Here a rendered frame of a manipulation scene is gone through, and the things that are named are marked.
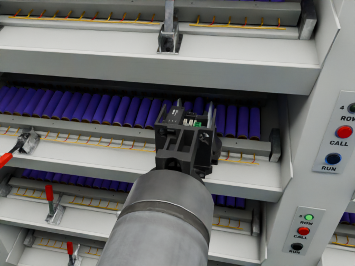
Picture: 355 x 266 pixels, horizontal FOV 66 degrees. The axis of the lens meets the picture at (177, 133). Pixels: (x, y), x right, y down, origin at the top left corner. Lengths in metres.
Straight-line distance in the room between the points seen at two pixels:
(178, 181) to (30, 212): 0.51
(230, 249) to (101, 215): 0.29
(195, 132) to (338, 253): 0.43
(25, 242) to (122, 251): 0.68
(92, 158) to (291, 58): 0.35
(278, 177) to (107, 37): 0.33
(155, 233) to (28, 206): 0.54
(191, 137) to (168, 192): 0.09
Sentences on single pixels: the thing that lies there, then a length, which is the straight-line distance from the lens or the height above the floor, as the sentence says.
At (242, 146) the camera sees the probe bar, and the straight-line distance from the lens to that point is 0.45.
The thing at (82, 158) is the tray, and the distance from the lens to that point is 0.50.
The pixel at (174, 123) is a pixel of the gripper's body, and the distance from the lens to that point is 0.33.
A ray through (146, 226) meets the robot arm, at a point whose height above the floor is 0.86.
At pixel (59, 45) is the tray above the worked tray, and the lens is 0.41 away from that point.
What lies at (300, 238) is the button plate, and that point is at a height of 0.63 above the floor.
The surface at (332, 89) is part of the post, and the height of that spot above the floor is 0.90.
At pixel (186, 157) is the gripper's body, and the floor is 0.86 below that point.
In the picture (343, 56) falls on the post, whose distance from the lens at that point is 0.35.
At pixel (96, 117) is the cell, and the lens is 0.52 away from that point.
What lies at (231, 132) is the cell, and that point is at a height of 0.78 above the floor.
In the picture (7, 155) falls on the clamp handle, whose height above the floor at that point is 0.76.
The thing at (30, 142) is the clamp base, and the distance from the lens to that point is 0.55.
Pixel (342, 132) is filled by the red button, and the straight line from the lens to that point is 0.39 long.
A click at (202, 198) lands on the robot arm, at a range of 0.26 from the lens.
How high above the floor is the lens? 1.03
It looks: 34 degrees down
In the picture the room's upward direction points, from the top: straight up
